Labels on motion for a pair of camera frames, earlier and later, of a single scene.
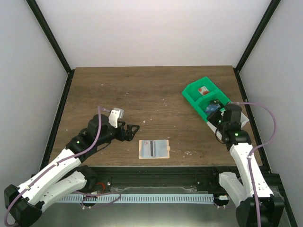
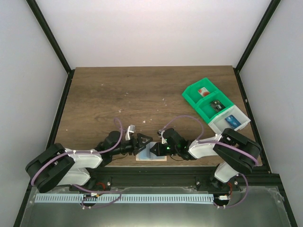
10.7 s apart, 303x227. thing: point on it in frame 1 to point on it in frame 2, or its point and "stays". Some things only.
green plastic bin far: x=198 y=90 stays
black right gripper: x=215 y=116 to x=159 y=148
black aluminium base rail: x=206 y=179 stays
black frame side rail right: x=265 y=165 stays
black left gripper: x=122 y=133 to x=136 y=144
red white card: x=203 y=90 stays
